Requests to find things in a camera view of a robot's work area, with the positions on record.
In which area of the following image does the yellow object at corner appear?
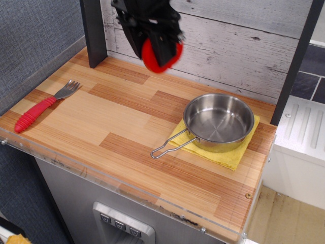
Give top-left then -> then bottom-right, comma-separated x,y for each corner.
6,234 -> 31,244

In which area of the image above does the black frame post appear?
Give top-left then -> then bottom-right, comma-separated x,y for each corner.
80,0 -> 107,68
270,0 -> 324,126

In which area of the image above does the red handled fork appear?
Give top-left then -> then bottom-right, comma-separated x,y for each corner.
14,80 -> 80,133

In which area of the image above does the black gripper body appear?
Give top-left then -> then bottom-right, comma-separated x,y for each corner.
111,1 -> 183,42

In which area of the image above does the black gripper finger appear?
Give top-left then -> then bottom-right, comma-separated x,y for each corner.
151,33 -> 178,67
122,23 -> 146,59

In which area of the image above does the red toy pepper half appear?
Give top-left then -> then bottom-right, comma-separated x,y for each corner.
142,38 -> 183,74

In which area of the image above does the silver pot with wire handle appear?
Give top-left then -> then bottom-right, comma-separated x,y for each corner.
150,93 -> 254,159

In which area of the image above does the black right frame post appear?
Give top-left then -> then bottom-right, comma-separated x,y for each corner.
270,0 -> 324,126

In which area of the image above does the grey toy fridge cabinet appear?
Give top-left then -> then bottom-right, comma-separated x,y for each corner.
36,159 -> 221,243

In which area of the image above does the silver dispenser button panel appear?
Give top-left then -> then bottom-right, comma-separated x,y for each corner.
92,201 -> 156,243

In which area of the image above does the clear acrylic table edge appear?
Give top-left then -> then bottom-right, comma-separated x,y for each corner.
0,127 -> 248,242

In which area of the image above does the yellow cloth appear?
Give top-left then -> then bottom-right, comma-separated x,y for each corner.
168,115 -> 260,170

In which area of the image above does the white toy sink unit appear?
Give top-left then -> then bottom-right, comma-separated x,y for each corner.
263,96 -> 324,209

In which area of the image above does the black left frame post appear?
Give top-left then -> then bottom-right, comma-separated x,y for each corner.
80,0 -> 107,68

